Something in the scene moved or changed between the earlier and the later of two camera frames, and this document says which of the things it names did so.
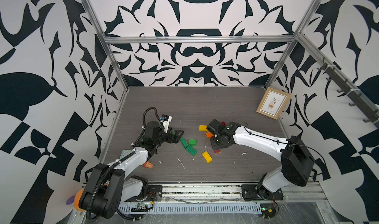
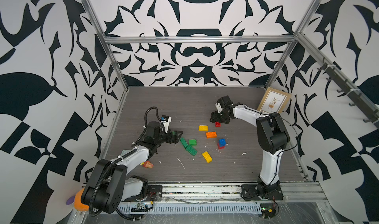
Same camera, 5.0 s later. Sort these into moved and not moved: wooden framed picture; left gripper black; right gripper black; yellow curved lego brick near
Moved: right gripper black
Not moved: wooden framed picture; left gripper black; yellow curved lego brick near
